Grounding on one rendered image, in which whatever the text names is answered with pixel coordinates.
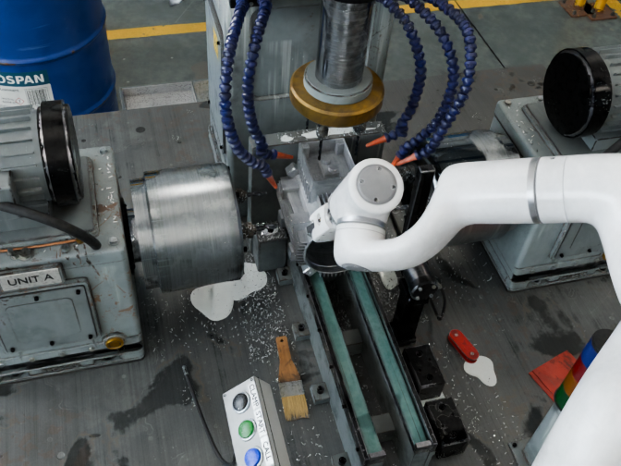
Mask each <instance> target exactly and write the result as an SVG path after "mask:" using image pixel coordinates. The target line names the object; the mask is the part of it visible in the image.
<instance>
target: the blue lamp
mask: <svg viewBox="0 0 621 466"><path fill-rule="evenodd" d="M597 354H598V353H597V352H596V351H595V350H594V348H593V346H592V345H591V339H590V340H589V342H588V343H587V345H586V346H585V348H584V349H583V351H582V352H581V360H582V362H583V364H584V365H585V367H586V368H587V369H588V368H589V367H590V365H591V363H592V362H593V360H594V359H595V357H596V356H597Z"/></svg>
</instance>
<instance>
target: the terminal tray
mask: <svg viewBox="0 0 621 466"><path fill-rule="evenodd" d="M338 141H341V143H339V142H338ZM319 143H320V141H308V142H300V143H299V144H298V161H297V168H298V175H299V178H300V182H302V187H303V190H305V195H306V194H307V196H306V199H308V203H310V204H312V203H314V202H316V200H317V195H318V196H319V199H321V196H322V195H323V197H324V198H325V193H326V192H327V195H328V197H329V195H330V191H331V192H332V193H333V192H334V191H335V189H336V188H337V187H338V186H339V184H340V183H341V182H342V181H343V180H344V178H345V177H346V176H347V175H348V173H349V172H350V171H351V170H352V169H353V167H354V166H355V163H354V161H353V159H352V156H351V154H350V152H349V149H348V148H347V144H346V142H345V139H344V138H340V139H331V140H323V146H322V154H321V160H320V161H319V160H318V156H319V154H318V152H319V150H320V148H319ZM304 144H307V145H308V147H304ZM315 176H319V177H318V178H316V177H315Z"/></svg>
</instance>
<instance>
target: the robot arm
mask: <svg viewBox="0 0 621 466"><path fill-rule="evenodd" d="M403 191H404V184H403V179H402V177H401V175H400V174H399V172H398V171H397V169H396V168H395V167H394V166H393V165H391V164H390V163H388V162H387V161H384V160H383V159H378V158H370V159H366V160H363V161H361V162H359V163H358V164H356V165H355V166H354V167H353V169H352V170H351V171H350V172H349V173H348V175H347V176H346V177H345V178H344V180H343V181H342V182H341V183H340V184H339V186H338V187H337V188H336V189H335V191H334V192H333V193H332V194H331V196H330V197H329V199H328V203H326V204H325V205H323V206H321V207H320V208H319V209H317V210H316V211H315V212H314V213H313V214H312V215H311V216H310V221H314V223H312V224H310V225H309V226H307V227H306V228H307V233H312V238H313V240H314V241H315V242H326V241H333V240H334V241H335V245H334V257H335V261H336V262H337V264H338V265H340V266H341V267H343V268H345V269H347V270H352V271H357V272H359V271H361V272H390V271H399V270H405V269H409V268H412V267H415V266H417V265H419V264H422V263H424V262H426V261H428V260H429V259H431V258H432V257H433V256H434V255H435V254H437V253H438V252H439V251H440V250H441V249H442V248H443V247H444V246H445V245H446V244H447V243H448V242H449V241H450V240H451V239H452V238H453V237H454V236H455V235H456V234H457V232H458V231H459V230H460V229H462V228H463V227H465V226H468V225H472V224H551V223H588V224H591V225H593V226H594V227H595V228H596V229H597V231H598V233H599V236H600V239H601V242H602V245H603V250H604V254H605V258H606V262H607V265H608V269H609V272H610V276H611V278H612V281H613V285H614V287H615V292H616V295H617V297H618V299H619V302H620V304H621V153H592V154H576V155H560V156H545V157H531V158H518V159H505V160H493V161H480V162H466V163H459V164H454V165H451V166H449V167H447V168H446V169H445V170H444V171H443V173H442V174H441V176H440V177H439V180H438V182H437V184H436V187H435V190H434V192H433V195H432V198H431V200H430V202H429V204H428V206H427V208H426V210H425V212H424V213H423V215H422V216H421V218H420V219H419V221H418V222H417V223H416V224H415V225H414V226H413V227H412V228H411V229H409V230H408V231H407V232H405V233H404V234H402V235H400V236H398V237H396V238H393V239H385V234H386V227H387V221H388V218H389V215H390V213H391V211H392V210H393V209H394V208H396V207H397V205H398V204H399V203H400V201H401V199H402V196H403ZM531 466H621V321H620V323H619V324H618V326H617V327H616V329H615V331H614V332H613V333H612V335H611V336H610V337H609V338H608V340H607V341H606V342H605V344H604V345H603V347H602V349H601V350H600V351H599V353H598V354H597V356H596V357H595V359H594V360H593V362H592V363H591V365H590V367H589V368H588V370H587V371H586V373H585V374H584V375H583V376H582V378H581V379H580V381H579V382H578V385H577V386H576V388H575V390H574V391H573V393H572V395H571V396H570V398H569V400H568V401H567V403H566V405H565V407H564V408H563V410H562V411H561V413H560V415H559V416H558V418H557V420H556V422H555V423H554V426H553V428H552V429H551V431H550V433H549V435H548V436H547V437H546V439H545V441H544V443H543V445H542V447H541V449H540V451H539V453H538V455H537V457H536V458H535V460H534V462H533V463H532V465H531Z"/></svg>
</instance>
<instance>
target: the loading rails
mask: <svg viewBox="0 0 621 466"><path fill-rule="evenodd" d="M286 265H287V267H282V268H276V271H275V273H276V277H277V280H278V284H279V286H283V285H288V284H293V286H294V289H295V292H296V295H297V298H298V303H299V307H300V309H301V312H302V315H303V319H304V321H302V322H296V323H293V324H292V331H293V334H294V337H295V340H296V341H301V340H306V339H310V342H311V345H312V348H313V351H314V354H315V357H316V361H317V363H318V366H319V369H320V373H321V376H322V379H323V382H322V383H318V384H313V385H310V392H311V396H312V399H313V403H314V405H317V404H322V403H326V402H330V405H331V408H332V412H333V415H334V417H335V422H336V426H337V429H338V432H339V434H340V438H341V441H342V444H343V447H344V450H345V452H343V453H339V454H334V455H332V456H331V462H332V466H383V464H384V459H385V456H386V454H385V451H384V450H382V447H381V444H380V442H384V441H388V440H393V443H394V446H395V449H396V453H397V456H398V458H399V460H400V463H401V466H428V465H429V462H430V460H431V458H432V455H434V454H435V452H436V447H437V444H438V443H437V441H436V438H435V436H434V433H433V431H432V428H431V425H430V423H429V420H428V418H427V415H426V413H425V410H424V409H423V406H422V404H421V401H420V397H419V395H418V392H417V390H416V387H415V386H414V383H413V381H412V378H411V376H410V373H409V371H408V368H407V365H406V363H405V360H404V358H403V355H402V353H401V350H400V348H399V346H398V344H397V341H396V337H395V335H394V332H393V330H392V327H391V326H390V323H389V321H388V319H387V316H386V314H385V311H384V307H383V305H382V303H381V301H380V298H379V296H378V293H377V291H376V288H375V286H374V284H373V282H372V279H371V275H370V273H369V272H361V271H359V272H357V271H353V272H351V270H349V272H348V273H347V271H346V272H345V274H344V275H343V272H341V276H340V275H339V274H338V273H337V275H336V276H335V274H333V277H331V274H329V277H328V276H327V274H325V277H323V273H322V275H321V277H320V275H319V272H316V273H314V274H313V275H312V276H308V275H306V274H304V273H303V272H302V268H301V265H298V262H297V261H293V262H290V259H289V256H288V252H286ZM331 280H335V283H336V285H337V288H338V290H339V293H340V296H341V299H342V302H343V304H344V306H345V309H346V312H347V316H348V319H349V322H350V323H351V327H352V329H350V330H345V331H341V329H340V326H339V323H338V322H337V319H336V316H335V311H334V308H333V305H332V303H331V300H330V298H329V295H328V292H327V289H326V286H325V284H324V281H331ZM359 353H361V355H362V358H363V360H364V363H365V365H366V368H367V371H368V374H369V377H370V379H371V383H372V386H373V388H374V391H375V394H376V397H377V399H378V401H379V404H380V407H381V410H382V413H383V414H380V415H376V416H372V417H371V416H370V413H369V410H368V407H367V404H366V401H365V398H364V396H363V394H362V391H361V388H360V385H359V380H358V378H357V375H356V372H355V370H354V367H353V364H352V361H351V359H350V356H349V355H354V354H359Z"/></svg>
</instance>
